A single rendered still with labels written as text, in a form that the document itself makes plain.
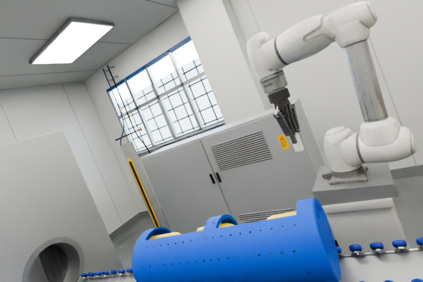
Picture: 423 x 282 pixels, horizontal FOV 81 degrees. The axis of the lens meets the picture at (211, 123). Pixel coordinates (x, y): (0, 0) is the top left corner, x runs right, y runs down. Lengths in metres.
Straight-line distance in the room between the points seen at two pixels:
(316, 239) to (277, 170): 1.71
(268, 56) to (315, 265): 0.70
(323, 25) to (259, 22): 3.00
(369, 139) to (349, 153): 0.12
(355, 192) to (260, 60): 0.86
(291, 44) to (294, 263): 0.72
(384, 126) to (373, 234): 0.54
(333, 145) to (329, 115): 2.25
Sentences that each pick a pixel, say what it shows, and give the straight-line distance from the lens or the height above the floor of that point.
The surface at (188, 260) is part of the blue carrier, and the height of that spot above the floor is 1.15.
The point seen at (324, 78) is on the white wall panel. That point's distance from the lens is 3.61.
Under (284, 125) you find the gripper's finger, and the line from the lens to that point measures 0.91.
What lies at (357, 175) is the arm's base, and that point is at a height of 1.09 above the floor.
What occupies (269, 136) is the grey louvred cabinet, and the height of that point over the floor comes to 1.24.
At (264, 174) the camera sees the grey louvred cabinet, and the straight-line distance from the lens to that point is 2.69.
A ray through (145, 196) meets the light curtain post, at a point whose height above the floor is 1.33.
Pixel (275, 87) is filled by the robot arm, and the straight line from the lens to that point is 0.89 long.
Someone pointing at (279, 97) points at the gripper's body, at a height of 1.64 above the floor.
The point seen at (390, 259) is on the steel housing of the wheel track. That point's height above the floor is 0.93.
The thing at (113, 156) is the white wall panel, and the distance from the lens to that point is 6.11.
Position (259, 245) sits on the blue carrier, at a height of 1.17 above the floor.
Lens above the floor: 1.68
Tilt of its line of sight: 3 degrees down
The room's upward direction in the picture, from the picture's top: 22 degrees counter-clockwise
